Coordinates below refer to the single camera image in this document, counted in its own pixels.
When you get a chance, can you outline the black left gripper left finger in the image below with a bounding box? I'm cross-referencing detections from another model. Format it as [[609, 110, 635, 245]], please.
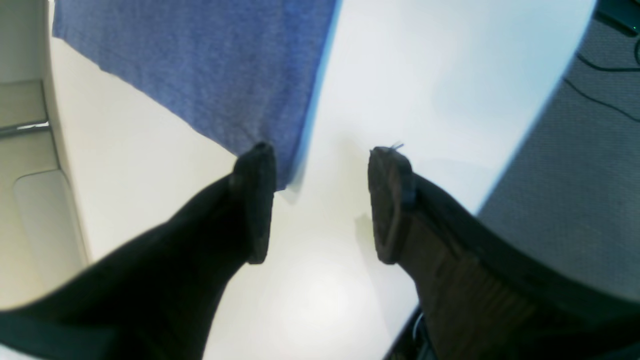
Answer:
[[1, 143, 276, 360]]

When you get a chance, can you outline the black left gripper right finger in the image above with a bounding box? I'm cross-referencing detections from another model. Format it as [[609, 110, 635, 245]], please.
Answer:
[[368, 146, 640, 360]]

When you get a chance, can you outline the blue grey T-shirt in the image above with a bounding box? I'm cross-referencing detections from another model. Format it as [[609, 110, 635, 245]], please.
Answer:
[[52, 0, 340, 191]]

